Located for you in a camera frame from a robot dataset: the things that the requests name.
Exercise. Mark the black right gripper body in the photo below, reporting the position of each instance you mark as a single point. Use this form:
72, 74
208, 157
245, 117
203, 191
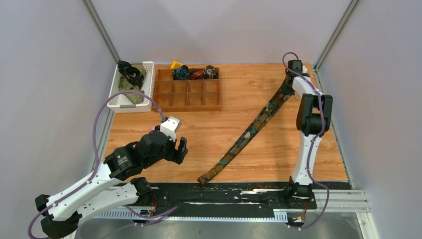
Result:
287, 87

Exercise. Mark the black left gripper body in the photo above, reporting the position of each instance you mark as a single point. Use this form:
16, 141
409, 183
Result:
170, 153

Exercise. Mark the dark patterned necktie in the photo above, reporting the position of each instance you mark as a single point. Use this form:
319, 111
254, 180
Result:
269, 110

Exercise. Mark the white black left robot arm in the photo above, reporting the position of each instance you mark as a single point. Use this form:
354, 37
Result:
115, 183

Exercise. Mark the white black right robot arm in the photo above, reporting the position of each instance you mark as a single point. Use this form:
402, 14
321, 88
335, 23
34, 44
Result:
313, 120

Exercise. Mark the white plastic basket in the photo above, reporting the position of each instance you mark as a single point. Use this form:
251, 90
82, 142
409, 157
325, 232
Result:
130, 102

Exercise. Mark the wooden compartment tray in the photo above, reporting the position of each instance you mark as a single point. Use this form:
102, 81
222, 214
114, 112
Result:
191, 95

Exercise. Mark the black patterned tie in basket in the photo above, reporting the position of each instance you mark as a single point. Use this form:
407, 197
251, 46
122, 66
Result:
133, 75

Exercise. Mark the rolled dark blue tie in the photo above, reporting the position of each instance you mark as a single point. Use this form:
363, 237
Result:
181, 73

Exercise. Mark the rolled orange striped tie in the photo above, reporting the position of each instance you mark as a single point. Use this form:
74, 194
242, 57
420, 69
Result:
196, 74

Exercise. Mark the yellow object behind tray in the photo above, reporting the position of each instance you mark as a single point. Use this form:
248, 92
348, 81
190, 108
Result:
176, 64

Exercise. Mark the rolled brown floral tie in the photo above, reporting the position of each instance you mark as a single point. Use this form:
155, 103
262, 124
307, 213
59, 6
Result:
210, 72

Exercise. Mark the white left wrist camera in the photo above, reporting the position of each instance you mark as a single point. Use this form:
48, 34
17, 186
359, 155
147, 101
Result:
170, 127

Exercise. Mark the aluminium frame rail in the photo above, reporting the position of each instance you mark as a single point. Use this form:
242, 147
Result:
101, 29

